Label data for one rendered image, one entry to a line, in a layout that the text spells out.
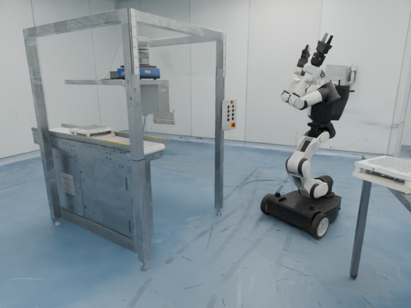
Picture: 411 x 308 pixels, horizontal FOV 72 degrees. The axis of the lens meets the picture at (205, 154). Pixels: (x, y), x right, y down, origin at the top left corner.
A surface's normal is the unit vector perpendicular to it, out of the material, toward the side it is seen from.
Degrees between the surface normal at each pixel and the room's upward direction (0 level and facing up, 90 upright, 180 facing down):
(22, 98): 90
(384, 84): 90
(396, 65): 90
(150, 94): 90
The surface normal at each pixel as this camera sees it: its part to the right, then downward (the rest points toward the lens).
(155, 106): -0.56, 0.21
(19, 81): 0.90, 0.11
